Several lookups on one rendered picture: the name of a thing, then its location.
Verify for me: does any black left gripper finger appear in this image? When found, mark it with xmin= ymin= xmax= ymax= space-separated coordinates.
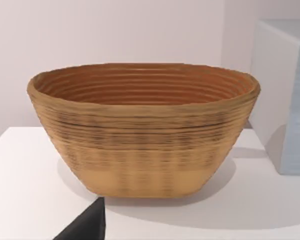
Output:
xmin=53 ymin=196 xmax=107 ymax=240

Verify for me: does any brown woven basket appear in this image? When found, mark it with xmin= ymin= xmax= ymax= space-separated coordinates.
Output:
xmin=26 ymin=62 xmax=262 ymax=199

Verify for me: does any pale blue box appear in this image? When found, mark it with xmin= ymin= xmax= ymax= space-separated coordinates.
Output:
xmin=249 ymin=19 xmax=300 ymax=176

